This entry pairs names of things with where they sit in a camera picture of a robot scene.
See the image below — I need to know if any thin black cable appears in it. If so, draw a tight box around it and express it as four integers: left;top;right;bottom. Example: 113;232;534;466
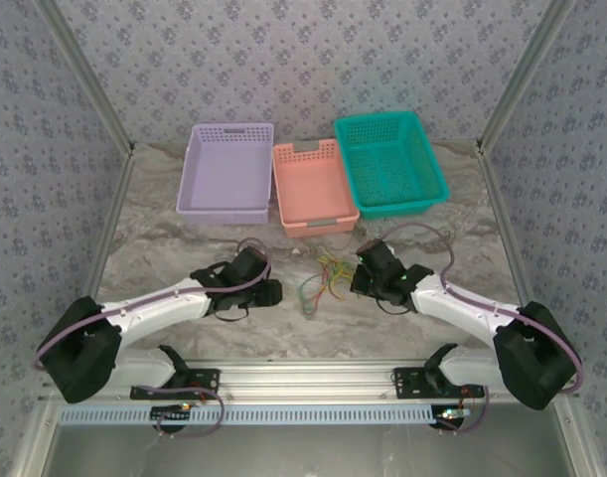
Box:
300;229;369;259

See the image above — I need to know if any thin red cable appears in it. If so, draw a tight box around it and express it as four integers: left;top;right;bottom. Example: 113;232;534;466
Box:
308;253;355;300

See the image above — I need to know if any purple plastic basket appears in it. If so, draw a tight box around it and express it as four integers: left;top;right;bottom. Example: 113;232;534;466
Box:
175;122;276;228

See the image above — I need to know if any teal plastic basket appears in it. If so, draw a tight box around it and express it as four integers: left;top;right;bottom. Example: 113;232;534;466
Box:
333;110;451;222

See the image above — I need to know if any pink plastic basket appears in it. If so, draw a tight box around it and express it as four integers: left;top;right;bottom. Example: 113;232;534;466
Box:
272;138;361;240

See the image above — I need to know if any small circuit board with LED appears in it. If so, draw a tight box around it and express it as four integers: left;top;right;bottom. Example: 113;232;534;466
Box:
150;402;194;424
434;405;472;429

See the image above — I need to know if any grey metal panel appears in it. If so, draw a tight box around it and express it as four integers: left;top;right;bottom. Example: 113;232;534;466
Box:
12;401;605;477

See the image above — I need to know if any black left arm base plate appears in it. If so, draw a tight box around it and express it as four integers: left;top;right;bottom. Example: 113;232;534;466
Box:
129;367;222;401

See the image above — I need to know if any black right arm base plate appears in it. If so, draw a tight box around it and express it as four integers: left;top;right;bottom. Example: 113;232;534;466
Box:
392;366;486;401

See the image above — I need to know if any aluminium mounting rail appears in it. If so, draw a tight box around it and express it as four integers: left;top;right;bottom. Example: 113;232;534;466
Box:
118;358;503;404

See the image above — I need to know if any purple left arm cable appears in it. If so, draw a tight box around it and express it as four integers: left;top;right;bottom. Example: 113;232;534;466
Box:
32;237;273;439

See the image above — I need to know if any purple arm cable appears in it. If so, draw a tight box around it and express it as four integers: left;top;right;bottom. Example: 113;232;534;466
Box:
32;237;273;439
380;222;582;436

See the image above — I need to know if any light blue slotted cable duct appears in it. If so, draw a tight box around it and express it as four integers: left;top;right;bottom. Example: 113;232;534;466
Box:
58;404;441;427

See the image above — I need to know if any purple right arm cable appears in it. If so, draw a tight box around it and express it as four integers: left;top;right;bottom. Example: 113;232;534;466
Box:
380;222;582;436

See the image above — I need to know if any aluminium corner post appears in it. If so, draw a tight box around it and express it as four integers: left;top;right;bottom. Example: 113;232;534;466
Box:
34;0;137;156
475;0;580;150

